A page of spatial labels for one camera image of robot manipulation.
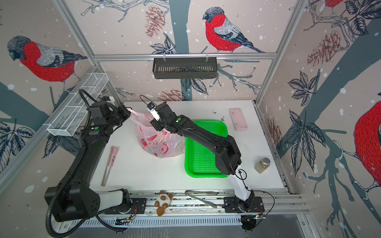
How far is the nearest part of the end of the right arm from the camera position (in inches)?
23.7

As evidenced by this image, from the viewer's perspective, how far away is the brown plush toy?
0.73m

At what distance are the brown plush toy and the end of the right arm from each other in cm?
38
